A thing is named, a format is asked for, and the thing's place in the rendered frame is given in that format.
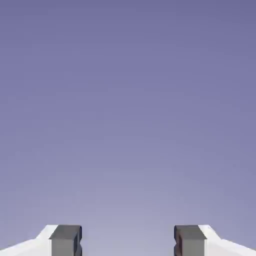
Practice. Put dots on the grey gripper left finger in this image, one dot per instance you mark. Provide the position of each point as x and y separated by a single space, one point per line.
63 242

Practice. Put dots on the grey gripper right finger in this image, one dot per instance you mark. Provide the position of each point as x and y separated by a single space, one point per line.
192 242

